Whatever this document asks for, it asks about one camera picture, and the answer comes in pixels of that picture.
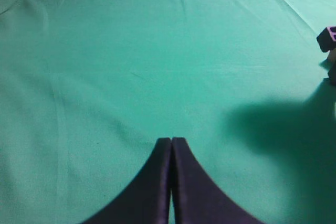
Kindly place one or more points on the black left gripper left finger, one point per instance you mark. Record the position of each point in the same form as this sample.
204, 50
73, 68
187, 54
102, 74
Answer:
146, 199

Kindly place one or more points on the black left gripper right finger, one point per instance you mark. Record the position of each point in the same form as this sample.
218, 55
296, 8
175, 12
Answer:
196, 198

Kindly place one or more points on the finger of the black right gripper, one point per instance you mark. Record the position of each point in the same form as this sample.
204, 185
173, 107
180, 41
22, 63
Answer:
326, 39
332, 74

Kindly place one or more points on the green cloth backdrop and cover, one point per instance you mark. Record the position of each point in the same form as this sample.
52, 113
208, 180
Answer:
87, 87

